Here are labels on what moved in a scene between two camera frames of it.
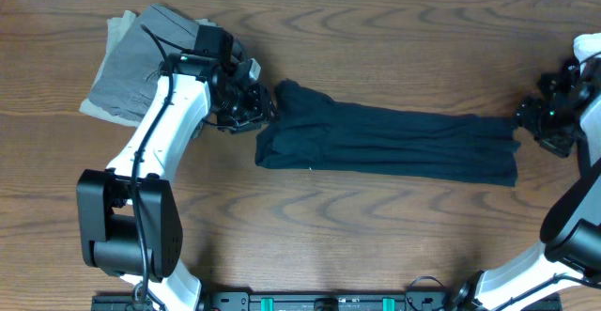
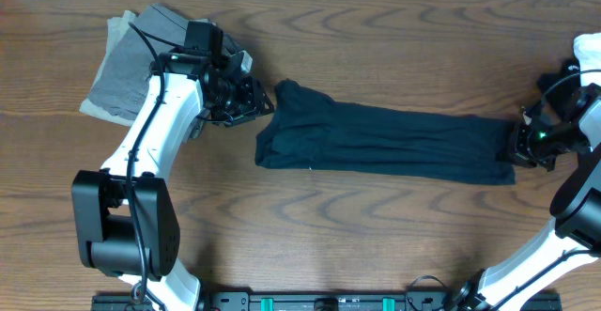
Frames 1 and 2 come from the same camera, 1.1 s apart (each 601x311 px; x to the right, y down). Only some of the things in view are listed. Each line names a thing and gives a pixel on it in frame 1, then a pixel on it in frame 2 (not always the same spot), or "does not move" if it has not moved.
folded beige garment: x=116 y=28 does not move
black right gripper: x=530 y=114 to x=520 y=153
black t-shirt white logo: x=311 y=132 does not move
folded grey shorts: x=130 y=81 does not move
